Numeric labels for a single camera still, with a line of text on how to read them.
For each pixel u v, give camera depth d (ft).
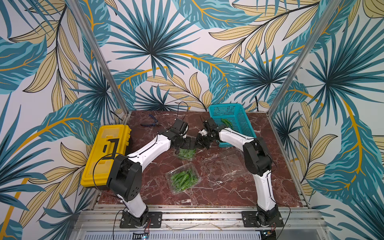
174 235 2.30
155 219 2.42
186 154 3.08
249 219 2.40
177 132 2.22
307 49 2.71
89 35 2.51
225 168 2.87
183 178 2.72
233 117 3.85
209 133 2.79
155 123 3.61
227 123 3.68
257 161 1.84
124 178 1.47
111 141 2.68
